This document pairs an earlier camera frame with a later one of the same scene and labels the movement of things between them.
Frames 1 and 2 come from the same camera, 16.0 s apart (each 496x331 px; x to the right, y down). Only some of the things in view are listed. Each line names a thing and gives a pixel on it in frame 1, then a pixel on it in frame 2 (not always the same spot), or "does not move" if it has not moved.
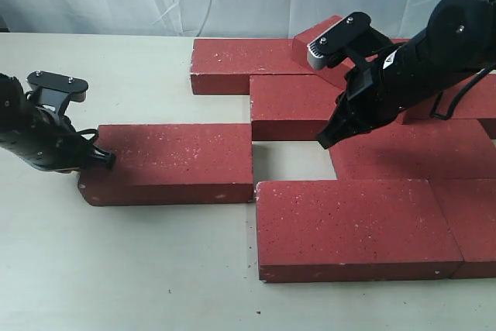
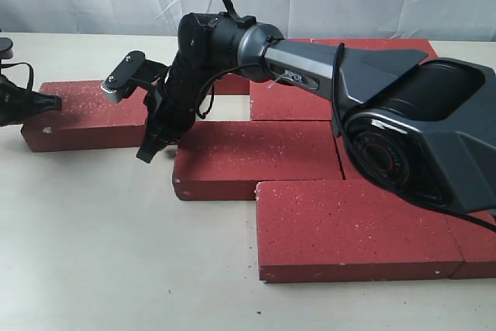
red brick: [290, 107] does not move
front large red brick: [353, 230] does not move
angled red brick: [338, 70] → [88, 118]
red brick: [170, 164] → [225, 160]
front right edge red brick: [469, 205] does not move
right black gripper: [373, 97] → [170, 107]
